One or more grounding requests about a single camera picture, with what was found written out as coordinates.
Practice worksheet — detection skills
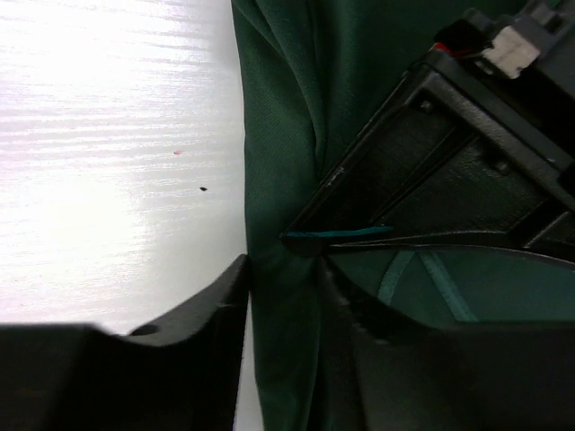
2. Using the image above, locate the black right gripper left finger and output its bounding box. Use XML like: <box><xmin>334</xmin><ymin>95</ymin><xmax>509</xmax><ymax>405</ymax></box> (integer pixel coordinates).
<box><xmin>1</xmin><ymin>255</ymin><xmax>250</xmax><ymax>430</ymax></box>

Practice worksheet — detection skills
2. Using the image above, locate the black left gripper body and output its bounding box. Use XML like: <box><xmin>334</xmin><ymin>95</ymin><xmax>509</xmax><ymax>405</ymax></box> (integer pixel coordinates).
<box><xmin>403</xmin><ymin>1</ymin><xmax>574</xmax><ymax>243</ymax></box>

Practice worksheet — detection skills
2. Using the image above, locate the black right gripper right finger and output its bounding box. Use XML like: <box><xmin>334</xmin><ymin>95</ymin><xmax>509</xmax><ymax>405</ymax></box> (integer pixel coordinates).
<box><xmin>318</xmin><ymin>262</ymin><xmax>574</xmax><ymax>430</ymax></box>

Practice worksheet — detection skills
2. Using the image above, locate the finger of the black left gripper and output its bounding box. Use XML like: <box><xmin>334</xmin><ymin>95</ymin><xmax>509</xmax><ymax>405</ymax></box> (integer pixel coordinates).
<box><xmin>327</xmin><ymin>232</ymin><xmax>574</xmax><ymax>269</ymax></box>
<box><xmin>281</xmin><ymin>63</ymin><xmax>473</xmax><ymax>256</ymax></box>

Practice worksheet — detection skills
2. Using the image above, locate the dark green cloth napkin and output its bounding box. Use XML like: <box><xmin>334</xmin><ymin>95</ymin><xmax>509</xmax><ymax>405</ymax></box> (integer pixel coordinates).
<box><xmin>232</xmin><ymin>1</ymin><xmax>574</xmax><ymax>430</ymax></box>

